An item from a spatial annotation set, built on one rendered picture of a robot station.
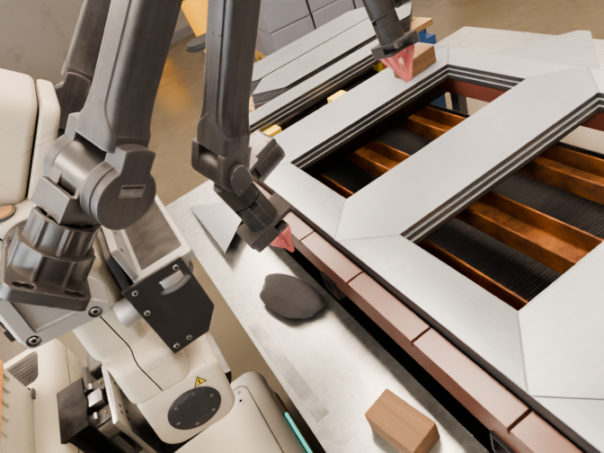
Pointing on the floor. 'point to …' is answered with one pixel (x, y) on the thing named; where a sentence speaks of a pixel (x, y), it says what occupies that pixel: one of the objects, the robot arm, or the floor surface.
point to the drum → (196, 14)
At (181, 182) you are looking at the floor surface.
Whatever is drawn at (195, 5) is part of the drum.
